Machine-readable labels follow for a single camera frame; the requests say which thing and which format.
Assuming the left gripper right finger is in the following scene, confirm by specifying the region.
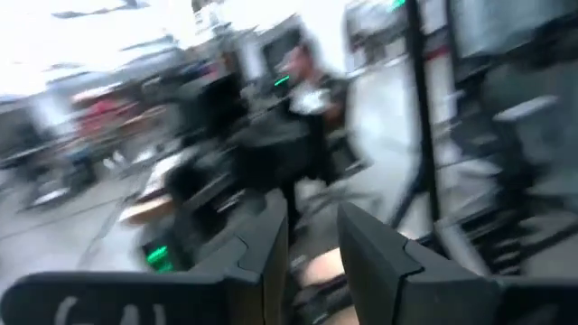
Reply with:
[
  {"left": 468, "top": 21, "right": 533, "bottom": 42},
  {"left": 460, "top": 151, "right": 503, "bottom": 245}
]
[{"left": 335, "top": 200, "right": 503, "bottom": 325}]

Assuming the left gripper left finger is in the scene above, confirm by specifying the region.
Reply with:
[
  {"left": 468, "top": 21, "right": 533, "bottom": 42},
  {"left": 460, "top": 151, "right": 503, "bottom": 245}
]
[{"left": 189, "top": 193, "right": 291, "bottom": 325}]

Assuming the black vertical pole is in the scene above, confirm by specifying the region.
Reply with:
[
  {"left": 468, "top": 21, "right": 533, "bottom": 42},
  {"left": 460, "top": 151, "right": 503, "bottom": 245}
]
[{"left": 404, "top": 0, "right": 443, "bottom": 225}]

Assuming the person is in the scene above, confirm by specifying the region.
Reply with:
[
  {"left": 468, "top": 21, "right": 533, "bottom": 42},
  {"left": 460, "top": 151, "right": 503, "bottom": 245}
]
[{"left": 234, "top": 40, "right": 358, "bottom": 236}]

